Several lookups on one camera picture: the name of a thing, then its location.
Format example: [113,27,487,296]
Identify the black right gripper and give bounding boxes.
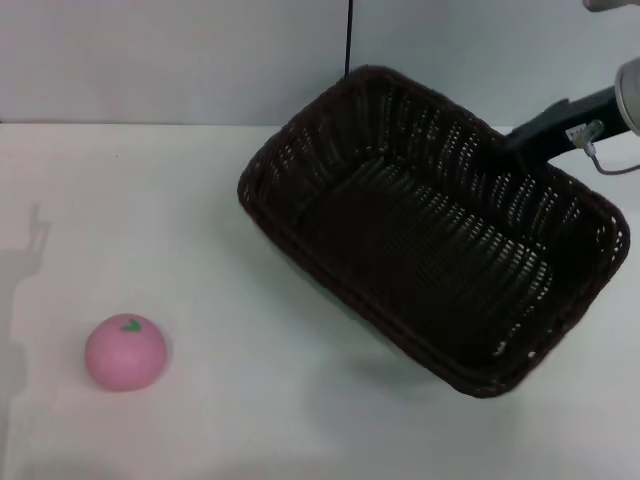
[501,85,629,174]

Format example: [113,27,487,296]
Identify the dark brown wicker basket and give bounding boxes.
[236,63,632,400]

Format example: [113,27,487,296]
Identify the pink peach toy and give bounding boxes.
[83,313,169,393]

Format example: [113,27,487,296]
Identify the grey cable with clear plug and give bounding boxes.
[573,119,640,177]

